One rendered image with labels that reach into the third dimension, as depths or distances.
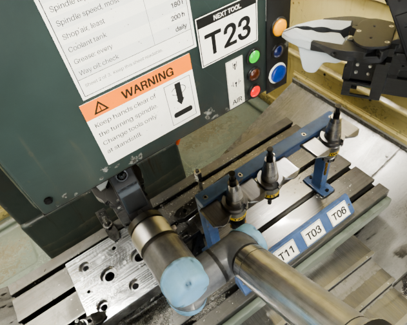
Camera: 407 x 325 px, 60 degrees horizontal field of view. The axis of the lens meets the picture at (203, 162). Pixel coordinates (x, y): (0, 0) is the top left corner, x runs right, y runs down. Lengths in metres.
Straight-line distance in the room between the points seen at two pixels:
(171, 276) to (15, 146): 0.30
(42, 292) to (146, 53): 0.98
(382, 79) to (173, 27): 0.28
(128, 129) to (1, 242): 1.50
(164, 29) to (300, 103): 1.33
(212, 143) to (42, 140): 1.50
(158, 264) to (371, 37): 0.45
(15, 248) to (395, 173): 1.65
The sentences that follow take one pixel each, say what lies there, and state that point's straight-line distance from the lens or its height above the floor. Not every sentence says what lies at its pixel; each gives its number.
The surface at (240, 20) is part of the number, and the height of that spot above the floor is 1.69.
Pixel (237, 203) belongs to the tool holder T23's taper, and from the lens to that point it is 0.83.
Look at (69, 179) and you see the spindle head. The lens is 0.50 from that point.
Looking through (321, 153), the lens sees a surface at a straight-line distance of 0.97.
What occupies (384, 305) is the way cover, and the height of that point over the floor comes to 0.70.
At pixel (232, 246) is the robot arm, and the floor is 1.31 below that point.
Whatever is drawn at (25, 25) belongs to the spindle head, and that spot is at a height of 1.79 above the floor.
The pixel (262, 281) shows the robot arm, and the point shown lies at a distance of 0.61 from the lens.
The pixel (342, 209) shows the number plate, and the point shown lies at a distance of 1.21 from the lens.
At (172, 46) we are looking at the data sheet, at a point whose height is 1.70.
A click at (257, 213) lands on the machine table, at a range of 1.22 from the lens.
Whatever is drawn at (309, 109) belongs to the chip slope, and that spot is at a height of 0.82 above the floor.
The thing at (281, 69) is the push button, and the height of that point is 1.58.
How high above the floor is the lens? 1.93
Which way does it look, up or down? 48 degrees down
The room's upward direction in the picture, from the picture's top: 11 degrees counter-clockwise
